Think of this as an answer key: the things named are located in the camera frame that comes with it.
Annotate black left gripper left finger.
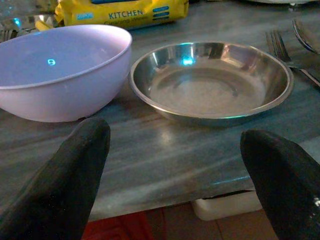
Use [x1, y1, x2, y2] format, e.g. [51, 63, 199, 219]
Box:
[0, 117, 111, 240]

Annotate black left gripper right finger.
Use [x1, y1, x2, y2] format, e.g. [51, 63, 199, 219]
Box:
[239, 129, 320, 240]

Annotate steel spoon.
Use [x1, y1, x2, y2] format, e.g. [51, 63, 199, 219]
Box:
[291, 19, 320, 55]

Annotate white plastic box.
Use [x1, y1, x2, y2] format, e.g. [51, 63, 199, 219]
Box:
[191, 190, 263, 222]

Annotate red plastic stool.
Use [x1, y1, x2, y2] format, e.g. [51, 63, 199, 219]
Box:
[81, 210, 154, 240]

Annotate lilac plastic bowl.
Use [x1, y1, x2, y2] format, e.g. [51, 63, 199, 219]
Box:
[0, 24, 133, 123]

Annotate shallow steel plate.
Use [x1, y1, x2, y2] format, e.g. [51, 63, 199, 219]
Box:
[128, 41, 295, 127]

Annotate steel fork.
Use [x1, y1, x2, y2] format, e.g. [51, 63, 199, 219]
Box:
[0, 29, 15, 43]
[265, 29, 320, 88]

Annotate small steel bowl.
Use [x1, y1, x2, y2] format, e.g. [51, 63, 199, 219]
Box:
[0, 14, 60, 32]

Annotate yellow kitchen wipes pack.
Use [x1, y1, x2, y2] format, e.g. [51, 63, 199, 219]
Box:
[54, 0, 190, 30]

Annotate yellow handled scissors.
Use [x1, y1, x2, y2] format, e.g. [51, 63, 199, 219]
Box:
[34, 20, 55, 32]

